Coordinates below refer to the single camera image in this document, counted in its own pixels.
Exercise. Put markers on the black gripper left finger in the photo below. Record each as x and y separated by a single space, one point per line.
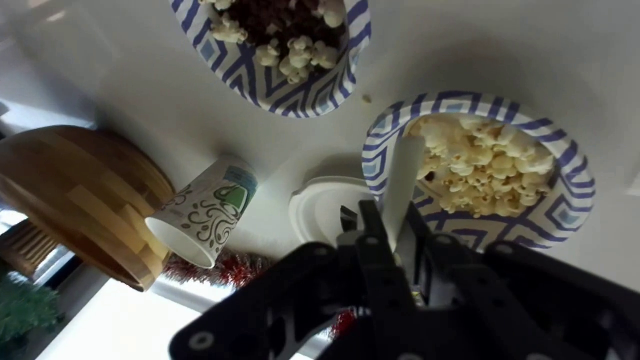
281 301

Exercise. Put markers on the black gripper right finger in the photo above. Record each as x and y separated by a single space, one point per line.
532 301

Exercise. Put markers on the cream plastic spoon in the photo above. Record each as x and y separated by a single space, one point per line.
400 181

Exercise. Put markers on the blue patterned bowl popcorn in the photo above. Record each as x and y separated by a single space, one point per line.
560 212

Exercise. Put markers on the blue patterned bowl dark cereal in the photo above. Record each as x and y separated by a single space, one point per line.
266 87

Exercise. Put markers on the large wooden bowl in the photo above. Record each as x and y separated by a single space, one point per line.
80 192

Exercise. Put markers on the red silver tinsel garland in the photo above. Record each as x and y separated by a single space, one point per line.
227 266

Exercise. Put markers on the white round plate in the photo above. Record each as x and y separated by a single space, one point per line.
312 211

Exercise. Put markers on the patterned paper cup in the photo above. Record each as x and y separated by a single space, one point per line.
207 212

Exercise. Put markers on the small green christmas tree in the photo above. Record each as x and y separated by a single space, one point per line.
27 313

